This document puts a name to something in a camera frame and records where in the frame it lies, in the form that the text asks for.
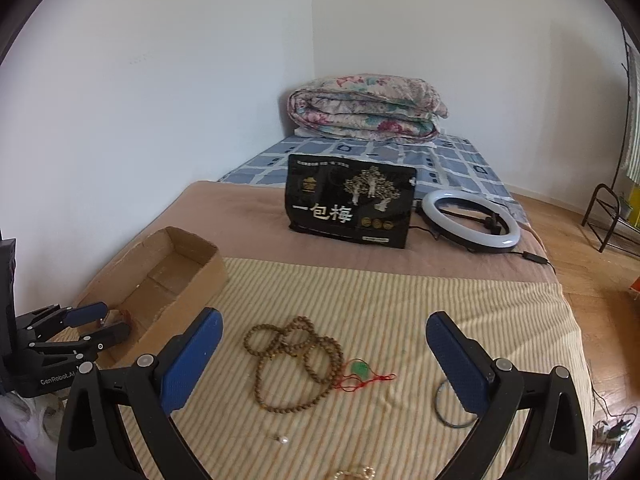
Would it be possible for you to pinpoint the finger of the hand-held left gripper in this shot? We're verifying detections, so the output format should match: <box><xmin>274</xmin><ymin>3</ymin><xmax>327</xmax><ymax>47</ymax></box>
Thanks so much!
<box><xmin>27</xmin><ymin>322</ymin><xmax>132</xmax><ymax>367</ymax></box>
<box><xmin>16</xmin><ymin>301</ymin><xmax>109</xmax><ymax>344</ymax></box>

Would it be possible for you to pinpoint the brown blanket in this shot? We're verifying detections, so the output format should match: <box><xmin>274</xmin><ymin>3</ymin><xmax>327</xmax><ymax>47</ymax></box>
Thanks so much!
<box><xmin>70</xmin><ymin>180</ymin><xmax>557</xmax><ymax>292</ymax></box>

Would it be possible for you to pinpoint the thin dark floor cable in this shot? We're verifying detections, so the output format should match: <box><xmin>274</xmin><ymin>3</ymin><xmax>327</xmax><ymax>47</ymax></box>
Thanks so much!
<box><xmin>590</xmin><ymin>375</ymin><xmax>639</xmax><ymax>427</ymax></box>

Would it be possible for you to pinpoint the yellow striped cloth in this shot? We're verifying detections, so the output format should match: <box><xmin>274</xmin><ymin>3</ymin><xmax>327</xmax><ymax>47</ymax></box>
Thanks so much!
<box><xmin>50</xmin><ymin>257</ymin><xmax>598</xmax><ymax>480</ymax></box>

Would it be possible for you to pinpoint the folded floral quilt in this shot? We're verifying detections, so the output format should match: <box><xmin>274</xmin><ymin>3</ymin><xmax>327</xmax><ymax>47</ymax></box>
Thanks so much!
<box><xmin>286</xmin><ymin>75</ymin><xmax>449</xmax><ymax>142</ymax></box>

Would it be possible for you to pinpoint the blue checked bed sheet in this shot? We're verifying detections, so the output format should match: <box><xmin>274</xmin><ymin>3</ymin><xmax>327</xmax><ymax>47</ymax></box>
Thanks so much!
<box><xmin>216</xmin><ymin>134</ymin><xmax>531</xmax><ymax>223</ymax></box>

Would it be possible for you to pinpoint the cardboard box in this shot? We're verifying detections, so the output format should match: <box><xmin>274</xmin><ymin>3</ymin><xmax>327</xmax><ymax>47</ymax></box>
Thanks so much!
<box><xmin>70</xmin><ymin>226</ymin><xmax>228</xmax><ymax>376</ymax></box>

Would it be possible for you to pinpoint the black snack bag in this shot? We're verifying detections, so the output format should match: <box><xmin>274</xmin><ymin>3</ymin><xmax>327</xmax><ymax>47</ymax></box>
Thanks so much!
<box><xmin>285</xmin><ymin>154</ymin><xmax>417</xmax><ymax>250</ymax></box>

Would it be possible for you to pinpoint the green jade pendant red cord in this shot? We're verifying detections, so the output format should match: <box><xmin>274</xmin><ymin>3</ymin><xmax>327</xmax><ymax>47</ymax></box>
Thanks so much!
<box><xmin>336</xmin><ymin>359</ymin><xmax>397</xmax><ymax>394</ymax></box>

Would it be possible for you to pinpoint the thin metal bangle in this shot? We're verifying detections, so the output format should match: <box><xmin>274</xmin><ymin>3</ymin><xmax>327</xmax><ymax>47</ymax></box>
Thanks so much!
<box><xmin>434</xmin><ymin>379</ymin><xmax>481</xmax><ymax>429</ymax></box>

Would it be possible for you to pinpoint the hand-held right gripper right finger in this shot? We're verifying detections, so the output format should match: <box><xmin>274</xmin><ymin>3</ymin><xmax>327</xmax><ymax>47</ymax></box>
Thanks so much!
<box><xmin>425</xmin><ymin>311</ymin><xmax>590</xmax><ymax>480</ymax></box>

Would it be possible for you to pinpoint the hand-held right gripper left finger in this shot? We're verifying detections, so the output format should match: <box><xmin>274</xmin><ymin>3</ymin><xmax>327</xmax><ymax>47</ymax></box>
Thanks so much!
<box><xmin>55</xmin><ymin>306</ymin><xmax>224</xmax><ymax>480</ymax></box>

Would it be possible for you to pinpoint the yellow green box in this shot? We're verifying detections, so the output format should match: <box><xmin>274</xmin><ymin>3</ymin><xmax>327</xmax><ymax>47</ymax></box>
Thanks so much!
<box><xmin>619</xmin><ymin>194</ymin><xmax>640</xmax><ymax>231</ymax></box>

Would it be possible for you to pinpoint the black ring light cable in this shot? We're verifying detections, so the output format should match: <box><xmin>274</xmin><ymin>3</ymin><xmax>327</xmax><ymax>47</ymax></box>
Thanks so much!
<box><xmin>409</xmin><ymin>225</ymin><xmax>558</xmax><ymax>274</ymax></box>

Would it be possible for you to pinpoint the brown wooden bead necklace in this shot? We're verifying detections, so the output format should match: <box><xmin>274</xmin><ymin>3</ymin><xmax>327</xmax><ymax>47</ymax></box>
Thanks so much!
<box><xmin>243</xmin><ymin>316</ymin><xmax>345</xmax><ymax>414</ymax></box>

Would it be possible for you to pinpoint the striped hanging towel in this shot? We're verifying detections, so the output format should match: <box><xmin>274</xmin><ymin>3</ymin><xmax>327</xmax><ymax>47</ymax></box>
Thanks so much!
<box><xmin>626</xmin><ymin>55</ymin><xmax>640</xmax><ymax>183</ymax></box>

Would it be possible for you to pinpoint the black metal rack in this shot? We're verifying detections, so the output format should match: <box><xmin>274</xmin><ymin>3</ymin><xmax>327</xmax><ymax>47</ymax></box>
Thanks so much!
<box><xmin>581</xmin><ymin>25</ymin><xmax>640</xmax><ymax>253</ymax></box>

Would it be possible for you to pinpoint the white ring light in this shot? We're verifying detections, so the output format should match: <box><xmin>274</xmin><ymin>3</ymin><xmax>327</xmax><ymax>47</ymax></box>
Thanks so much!
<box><xmin>421</xmin><ymin>190</ymin><xmax>522</xmax><ymax>253</ymax></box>

